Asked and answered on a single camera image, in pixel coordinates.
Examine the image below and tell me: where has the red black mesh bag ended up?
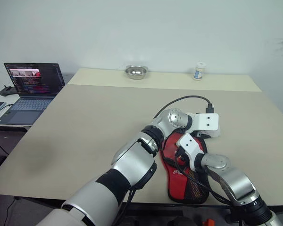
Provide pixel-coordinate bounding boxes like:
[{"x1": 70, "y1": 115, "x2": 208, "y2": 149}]
[{"x1": 159, "y1": 131, "x2": 209, "y2": 205}]

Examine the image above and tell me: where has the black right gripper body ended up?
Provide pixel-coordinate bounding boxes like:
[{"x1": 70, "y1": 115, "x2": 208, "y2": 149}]
[{"x1": 174, "y1": 147, "x2": 188, "y2": 167}]

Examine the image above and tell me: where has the black handheld controller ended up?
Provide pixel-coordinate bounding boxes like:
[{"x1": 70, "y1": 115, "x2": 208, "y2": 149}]
[{"x1": 0, "y1": 85, "x2": 18, "y2": 97}]

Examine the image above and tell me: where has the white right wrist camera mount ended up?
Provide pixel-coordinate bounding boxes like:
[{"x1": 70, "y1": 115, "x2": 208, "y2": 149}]
[{"x1": 176, "y1": 133, "x2": 205, "y2": 170}]

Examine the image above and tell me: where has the blue open laptop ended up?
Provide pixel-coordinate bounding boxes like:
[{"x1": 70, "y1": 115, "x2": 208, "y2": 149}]
[{"x1": 3, "y1": 62, "x2": 66, "y2": 126}]

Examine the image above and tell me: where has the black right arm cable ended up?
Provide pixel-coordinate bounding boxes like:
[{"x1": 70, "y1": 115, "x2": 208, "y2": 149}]
[{"x1": 175, "y1": 153, "x2": 232, "y2": 205}]

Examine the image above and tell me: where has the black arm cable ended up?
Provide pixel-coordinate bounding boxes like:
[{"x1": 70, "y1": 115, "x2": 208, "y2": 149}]
[
  {"x1": 154, "y1": 95, "x2": 216, "y2": 118},
  {"x1": 175, "y1": 153, "x2": 232, "y2": 205}
]

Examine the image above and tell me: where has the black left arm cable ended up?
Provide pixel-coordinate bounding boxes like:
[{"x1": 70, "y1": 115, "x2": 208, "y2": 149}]
[{"x1": 154, "y1": 95, "x2": 216, "y2": 118}]

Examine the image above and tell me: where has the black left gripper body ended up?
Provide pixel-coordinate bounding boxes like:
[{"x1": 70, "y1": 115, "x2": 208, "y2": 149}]
[{"x1": 194, "y1": 130, "x2": 212, "y2": 139}]

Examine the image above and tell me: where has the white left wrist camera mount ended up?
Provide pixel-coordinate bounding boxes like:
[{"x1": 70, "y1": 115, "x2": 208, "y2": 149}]
[{"x1": 187, "y1": 113, "x2": 220, "y2": 138}]

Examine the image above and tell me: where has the white plastic bottle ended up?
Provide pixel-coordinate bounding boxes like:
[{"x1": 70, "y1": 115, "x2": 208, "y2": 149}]
[{"x1": 192, "y1": 62, "x2": 207, "y2": 81}]

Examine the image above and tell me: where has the stainless steel bowl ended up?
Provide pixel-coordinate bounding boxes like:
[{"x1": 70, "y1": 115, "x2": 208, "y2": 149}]
[{"x1": 125, "y1": 65, "x2": 149, "y2": 81}]

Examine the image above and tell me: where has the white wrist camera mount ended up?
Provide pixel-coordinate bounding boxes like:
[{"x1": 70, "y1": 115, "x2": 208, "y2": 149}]
[
  {"x1": 187, "y1": 113, "x2": 220, "y2": 138},
  {"x1": 176, "y1": 133, "x2": 205, "y2": 170}
]

